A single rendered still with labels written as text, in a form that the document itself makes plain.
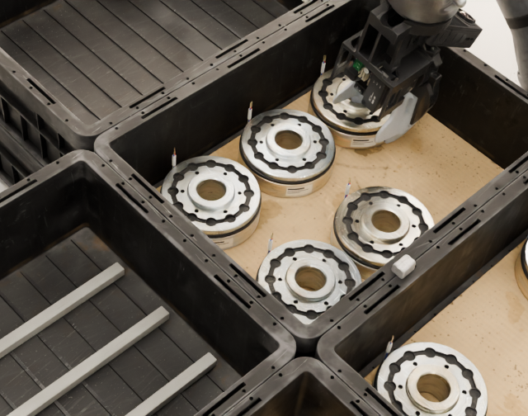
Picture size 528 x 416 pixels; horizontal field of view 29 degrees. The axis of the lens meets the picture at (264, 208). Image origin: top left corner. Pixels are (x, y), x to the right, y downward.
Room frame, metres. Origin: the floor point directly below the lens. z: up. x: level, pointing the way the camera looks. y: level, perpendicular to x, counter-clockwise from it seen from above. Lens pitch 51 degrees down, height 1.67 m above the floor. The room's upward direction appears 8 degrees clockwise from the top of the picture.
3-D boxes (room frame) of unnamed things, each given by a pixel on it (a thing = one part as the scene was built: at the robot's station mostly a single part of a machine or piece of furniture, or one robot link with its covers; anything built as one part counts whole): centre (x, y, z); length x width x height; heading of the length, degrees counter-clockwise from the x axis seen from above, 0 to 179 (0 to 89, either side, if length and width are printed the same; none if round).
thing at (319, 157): (0.76, -0.02, 0.86); 0.10 x 0.10 x 0.01
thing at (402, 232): (0.66, -0.12, 0.86); 0.05 x 0.05 x 0.01
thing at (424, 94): (0.80, -0.14, 0.93); 0.05 x 0.02 x 0.09; 50
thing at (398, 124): (0.78, -0.12, 0.88); 0.06 x 0.03 x 0.09; 140
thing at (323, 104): (0.84, -0.09, 0.86); 0.10 x 0.10 x 0.01
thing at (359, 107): (0.84, -0.09, 0.86); 0.05 x 0.05 x 0.01
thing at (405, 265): (0.56, -0.13, 0.94); 0.02 x 0.01 x 0.01; 140
